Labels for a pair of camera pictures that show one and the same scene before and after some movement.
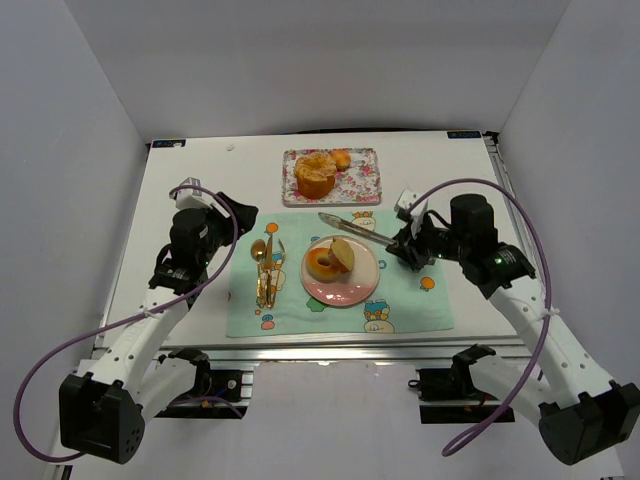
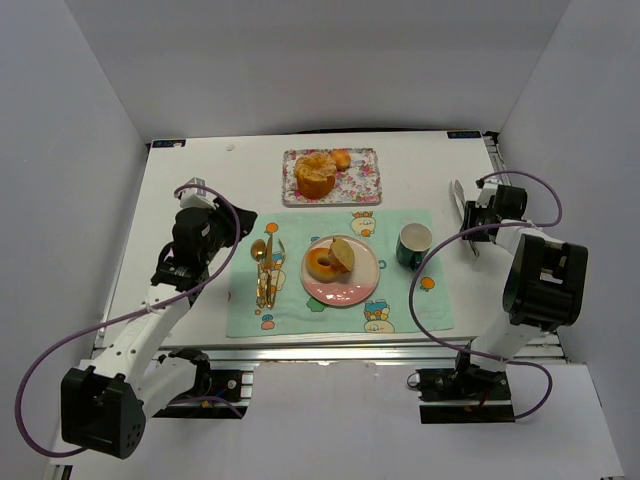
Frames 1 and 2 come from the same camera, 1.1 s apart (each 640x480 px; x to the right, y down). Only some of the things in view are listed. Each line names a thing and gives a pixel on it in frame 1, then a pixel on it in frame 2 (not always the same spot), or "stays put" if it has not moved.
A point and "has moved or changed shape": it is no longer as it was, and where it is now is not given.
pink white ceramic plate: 354,285 stays put
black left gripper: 232,216 stays put
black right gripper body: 413,243 -> 470,220
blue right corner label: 464,134 stays put
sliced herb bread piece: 341,255 stays put
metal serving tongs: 349,226 has moved or changed shape
